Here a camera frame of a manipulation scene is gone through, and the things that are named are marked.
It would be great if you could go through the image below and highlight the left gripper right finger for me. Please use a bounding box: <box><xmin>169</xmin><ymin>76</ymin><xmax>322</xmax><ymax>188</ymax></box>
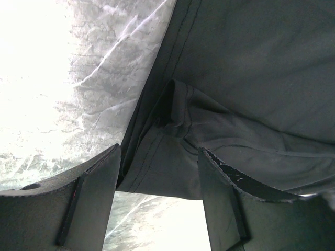
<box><xmin>198</xmin><ymin>148</ymin><xmax>334</xmax><ymax>250</ymax></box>

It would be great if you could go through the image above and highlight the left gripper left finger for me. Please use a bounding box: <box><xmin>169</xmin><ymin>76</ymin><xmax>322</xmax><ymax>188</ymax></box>
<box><xmin>1</xmin><ymin>145</ymin><xmax>121</xmax><ymax>250</ymax></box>

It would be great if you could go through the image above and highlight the black t shirt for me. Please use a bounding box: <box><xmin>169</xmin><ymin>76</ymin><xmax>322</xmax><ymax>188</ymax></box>
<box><xmin>116</xmin><ymin>1</ymin><xmax>334</xmax><ymax>199</ymax></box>

